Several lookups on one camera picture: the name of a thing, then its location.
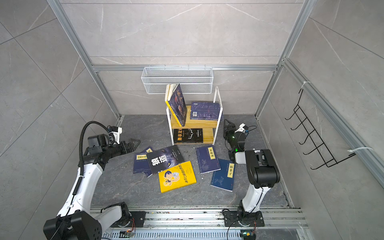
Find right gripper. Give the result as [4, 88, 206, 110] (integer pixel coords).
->
[224, 119, 238, 152]

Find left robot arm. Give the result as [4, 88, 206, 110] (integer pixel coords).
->
[43, 135, 141, 240]

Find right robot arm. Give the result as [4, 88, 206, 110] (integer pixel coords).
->
[222, 119, 281, 228]

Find dark blue book left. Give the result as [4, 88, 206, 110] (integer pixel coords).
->
[133, 146, 153, 177]

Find black book white characters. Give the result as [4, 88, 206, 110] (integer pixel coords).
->
[147, 145, 185, 174]

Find navy book yellow label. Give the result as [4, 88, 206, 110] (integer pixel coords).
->
[196, 145, 221, 174]

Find black book lower shelf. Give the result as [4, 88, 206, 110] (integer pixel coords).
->
[173, 129, 204, 144]

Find wooden two-tier shelf rack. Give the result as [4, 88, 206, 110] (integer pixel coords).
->
[166, 86, 223, 145]

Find blue book yellow label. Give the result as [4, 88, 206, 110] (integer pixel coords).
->
[211, 159, 236, 192]

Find yellow cartoon book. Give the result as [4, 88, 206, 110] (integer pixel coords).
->
[158, 161, 197, 193]

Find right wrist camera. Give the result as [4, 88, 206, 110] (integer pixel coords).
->
[235, 123, 249, 134]

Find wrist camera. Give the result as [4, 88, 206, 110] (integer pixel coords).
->
[107, 126, 122, 144]
[235, 123, 249, 134]

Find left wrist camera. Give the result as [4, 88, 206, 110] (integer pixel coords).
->
[107, 126, 122, 144]

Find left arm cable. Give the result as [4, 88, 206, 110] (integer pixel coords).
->
[78, 120, 110, 178]

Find white wire mesh basket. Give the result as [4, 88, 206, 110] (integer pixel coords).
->
[141, 66, 214, 95]

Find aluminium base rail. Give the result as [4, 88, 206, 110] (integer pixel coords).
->
[99, 206, 313, 240]

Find black wall hook rack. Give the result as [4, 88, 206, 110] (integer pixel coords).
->
[285, 89, 356, 170]

